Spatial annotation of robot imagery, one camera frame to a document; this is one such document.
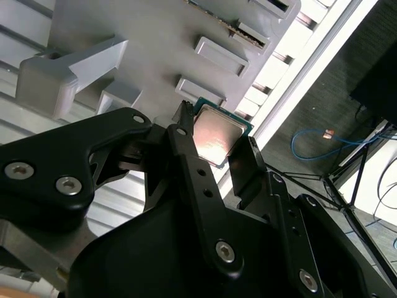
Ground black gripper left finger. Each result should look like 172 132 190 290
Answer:
0 101 246 278

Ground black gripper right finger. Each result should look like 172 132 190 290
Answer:
228 137 395 298

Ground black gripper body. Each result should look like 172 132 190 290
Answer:
66 198 302 298

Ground silver CPU green edge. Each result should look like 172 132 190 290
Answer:
192 96 255 170

